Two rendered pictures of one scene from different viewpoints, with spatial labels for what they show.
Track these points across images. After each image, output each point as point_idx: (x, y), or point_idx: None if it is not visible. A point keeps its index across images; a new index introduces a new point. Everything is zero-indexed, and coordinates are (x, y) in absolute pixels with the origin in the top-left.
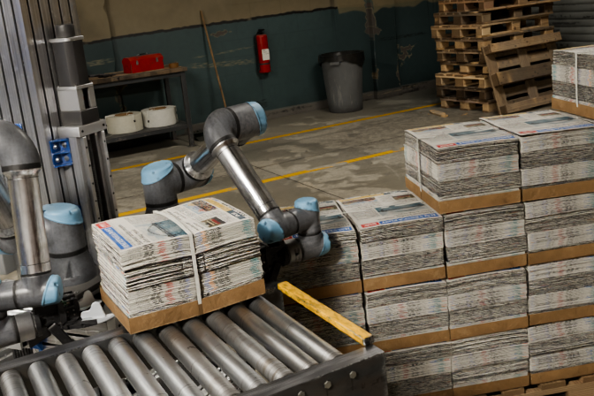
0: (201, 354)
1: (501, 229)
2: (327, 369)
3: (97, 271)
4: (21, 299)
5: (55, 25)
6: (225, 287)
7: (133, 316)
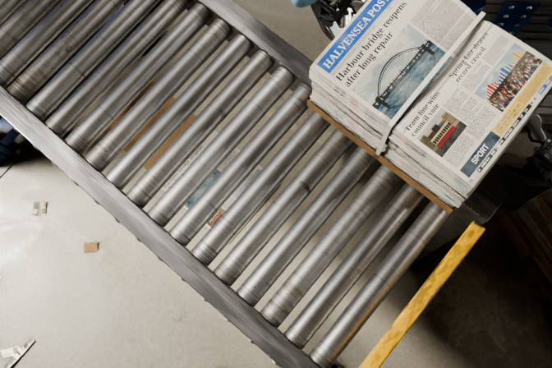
0: (292, 204)
1: None
2: (285, 361)
3: None
4: None
5: None
6: (410, 173)
7: (314, 101)
